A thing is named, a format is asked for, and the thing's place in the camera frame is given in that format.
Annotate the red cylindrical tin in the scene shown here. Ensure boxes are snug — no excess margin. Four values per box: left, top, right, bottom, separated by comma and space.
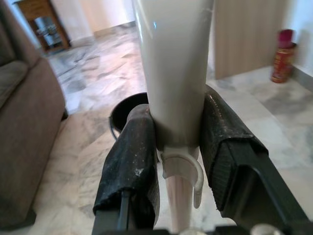
269, 29, 298, 84

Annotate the black round bin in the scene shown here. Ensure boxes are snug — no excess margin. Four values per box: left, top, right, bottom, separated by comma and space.
109, 92, 150, 138

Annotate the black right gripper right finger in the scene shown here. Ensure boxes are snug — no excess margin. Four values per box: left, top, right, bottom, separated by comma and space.
199, 84, 309, 228

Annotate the light wood panel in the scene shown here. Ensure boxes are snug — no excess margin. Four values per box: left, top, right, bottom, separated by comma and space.
213, 0, 290, 80

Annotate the brown fabric sofa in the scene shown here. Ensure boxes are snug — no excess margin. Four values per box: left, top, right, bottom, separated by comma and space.
0, 0, 68, 230

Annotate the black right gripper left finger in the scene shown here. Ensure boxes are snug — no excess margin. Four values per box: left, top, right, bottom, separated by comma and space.
92, 104, 160, 231

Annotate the beige plastic dustpan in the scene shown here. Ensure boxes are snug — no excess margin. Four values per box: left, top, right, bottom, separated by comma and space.
133, 0, 216, 233

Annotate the wooden side table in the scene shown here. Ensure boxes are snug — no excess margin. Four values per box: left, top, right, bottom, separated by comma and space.
14, 0, 72, 53

